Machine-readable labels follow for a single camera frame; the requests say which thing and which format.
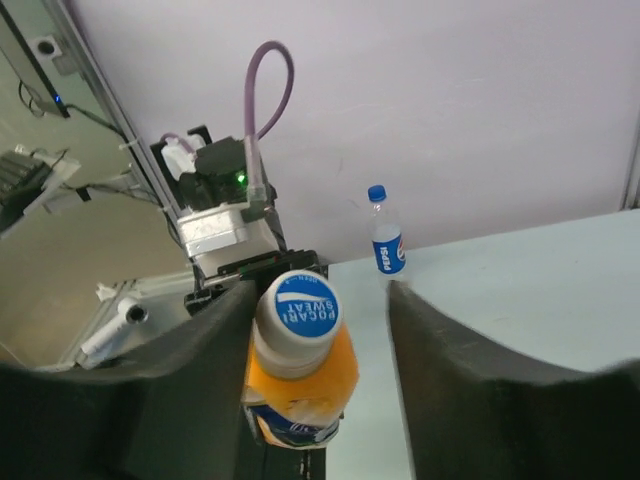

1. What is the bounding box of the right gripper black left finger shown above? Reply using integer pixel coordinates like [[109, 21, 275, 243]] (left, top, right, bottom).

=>
[[1, 282, 257, 479]]

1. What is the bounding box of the clear pepsi bottle blue cap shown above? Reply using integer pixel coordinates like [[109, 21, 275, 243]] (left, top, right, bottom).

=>
[[367, 184, 407, 289]]

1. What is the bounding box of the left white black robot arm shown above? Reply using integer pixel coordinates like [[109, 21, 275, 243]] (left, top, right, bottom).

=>
[[151, 125, 328, 315]]

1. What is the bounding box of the orange drink bottle white cap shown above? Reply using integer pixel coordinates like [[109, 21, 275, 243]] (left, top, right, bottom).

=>
[[242, 270, 359, 450]]

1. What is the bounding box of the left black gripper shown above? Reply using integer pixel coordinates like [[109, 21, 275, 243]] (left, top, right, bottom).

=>
[[184, 250, 329, 315]]

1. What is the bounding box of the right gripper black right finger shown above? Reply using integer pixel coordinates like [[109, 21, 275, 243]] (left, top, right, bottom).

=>
[[387, 281, 639, 479]]

